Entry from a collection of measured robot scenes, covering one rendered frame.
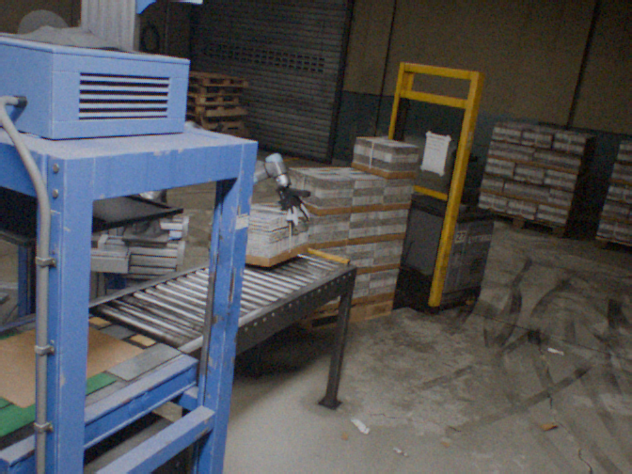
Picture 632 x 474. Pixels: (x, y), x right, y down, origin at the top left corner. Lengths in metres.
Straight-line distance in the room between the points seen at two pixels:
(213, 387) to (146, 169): 0.82
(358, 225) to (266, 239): 1.48
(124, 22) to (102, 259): 1.16
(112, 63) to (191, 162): 0.29
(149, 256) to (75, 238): 1.98
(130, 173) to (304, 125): 10.14
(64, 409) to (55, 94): 0.70
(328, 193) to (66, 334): 2.81
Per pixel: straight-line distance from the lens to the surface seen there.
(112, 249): 3.36
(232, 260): 1.86
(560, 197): 8.57
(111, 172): 1.43
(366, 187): 4.28
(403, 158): 4.49
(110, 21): 3.39
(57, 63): 1.53
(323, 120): 11.37
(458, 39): 10.55
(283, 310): 2.67
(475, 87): 4.64
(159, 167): 1.53
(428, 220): 5.07
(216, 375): 2.02
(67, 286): 1.42
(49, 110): 1.54
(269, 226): 2.92
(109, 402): 1.94
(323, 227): 4.11
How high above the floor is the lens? 1.80
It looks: 16 degrees down
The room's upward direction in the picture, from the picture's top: 8 degrees clockwise
